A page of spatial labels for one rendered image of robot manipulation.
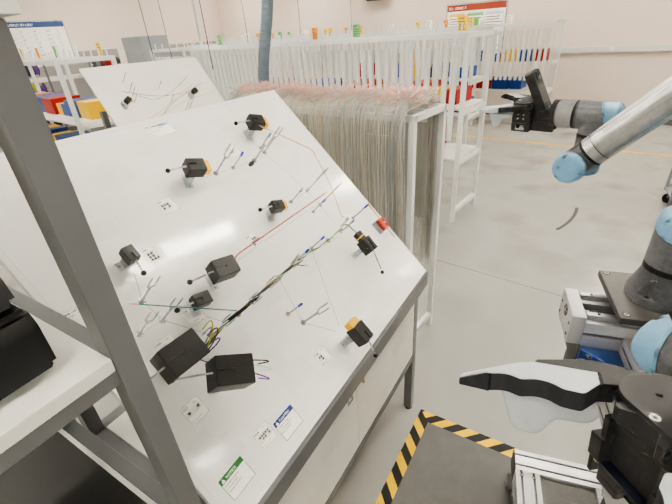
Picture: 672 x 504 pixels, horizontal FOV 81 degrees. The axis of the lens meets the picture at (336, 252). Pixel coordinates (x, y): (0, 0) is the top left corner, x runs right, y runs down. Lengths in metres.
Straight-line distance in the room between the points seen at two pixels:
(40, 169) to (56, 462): 0.64
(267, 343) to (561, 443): 1.65
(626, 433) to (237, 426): 0.88
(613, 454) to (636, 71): 8.93
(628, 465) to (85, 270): 0.52
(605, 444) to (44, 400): 0.54
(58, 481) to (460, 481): 1.63
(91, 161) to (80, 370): 0.78
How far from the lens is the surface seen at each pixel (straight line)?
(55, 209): 0.50
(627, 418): 0.32
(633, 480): 0.35
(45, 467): 1.00
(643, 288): 1.23
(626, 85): 9.23
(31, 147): 0.49
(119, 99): 4.27
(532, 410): 0.35
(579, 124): 1.29
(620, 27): 9.18
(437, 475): 2.13
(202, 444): 1.04
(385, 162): 2.00
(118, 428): 1.46
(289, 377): 1.16
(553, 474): 1.98
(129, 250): 1.07
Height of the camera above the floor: 1.80
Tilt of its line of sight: 29 degrees down
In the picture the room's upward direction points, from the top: 4 degrees counter-clockwise
